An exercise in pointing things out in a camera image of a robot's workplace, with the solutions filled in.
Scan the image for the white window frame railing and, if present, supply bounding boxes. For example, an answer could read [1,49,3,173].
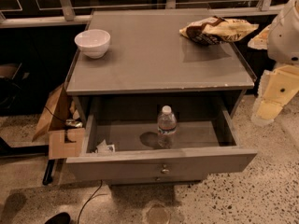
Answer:
[0,0,289,29]

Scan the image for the clear plastic water bottle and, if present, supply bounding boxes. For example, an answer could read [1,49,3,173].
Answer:
[157,105,177,148]

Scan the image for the brass drawer knob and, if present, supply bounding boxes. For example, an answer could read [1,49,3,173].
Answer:
[161,164,170,175]

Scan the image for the black floor cable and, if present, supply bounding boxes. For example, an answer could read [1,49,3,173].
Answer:
[77,180,104,224]

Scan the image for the white ceramic bowl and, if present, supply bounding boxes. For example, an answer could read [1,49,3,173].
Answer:
[74,29,111,59]

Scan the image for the black metal stand base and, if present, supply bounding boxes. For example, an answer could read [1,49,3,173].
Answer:
[0,137,57,186]

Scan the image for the yellow brown chip bag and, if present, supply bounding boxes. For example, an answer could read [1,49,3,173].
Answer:
[179,16,259,46]

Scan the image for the brown cardboard box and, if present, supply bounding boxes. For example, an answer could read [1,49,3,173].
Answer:
[33,84,85,160]

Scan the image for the crumpled white wrapper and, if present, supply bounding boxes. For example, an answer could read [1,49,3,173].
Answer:
[95,140,115,153]

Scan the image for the open grey top drawer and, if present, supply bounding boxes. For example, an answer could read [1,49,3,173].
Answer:
[66,102,257,185]

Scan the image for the grey wooden nightstand cabinet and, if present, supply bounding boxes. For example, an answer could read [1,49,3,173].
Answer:
[64,8,258,186]

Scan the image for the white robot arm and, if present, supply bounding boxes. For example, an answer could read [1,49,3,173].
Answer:
[248,0,299,126]

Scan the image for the black shoe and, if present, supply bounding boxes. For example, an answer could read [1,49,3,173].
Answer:
[45,212,71,224]

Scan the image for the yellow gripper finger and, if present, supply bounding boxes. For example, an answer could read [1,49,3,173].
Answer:
[248,26,270,49]
[251,64,299,126]

